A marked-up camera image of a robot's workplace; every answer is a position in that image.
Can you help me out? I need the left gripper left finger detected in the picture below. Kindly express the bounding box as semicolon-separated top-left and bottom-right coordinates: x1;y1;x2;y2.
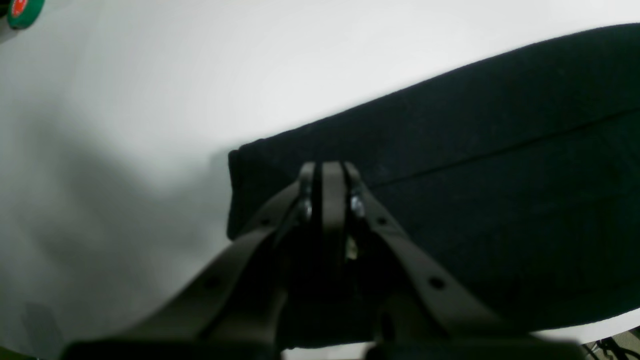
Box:
62;162;317;360

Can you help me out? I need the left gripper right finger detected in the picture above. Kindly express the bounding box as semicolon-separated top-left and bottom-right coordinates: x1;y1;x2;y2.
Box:
320;161;582;360

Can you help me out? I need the black T-shirt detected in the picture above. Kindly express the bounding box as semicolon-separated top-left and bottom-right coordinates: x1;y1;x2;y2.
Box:
226;23;640;331

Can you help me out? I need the green tape roll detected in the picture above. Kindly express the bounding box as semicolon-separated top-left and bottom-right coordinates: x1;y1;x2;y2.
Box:
6;0;46;30

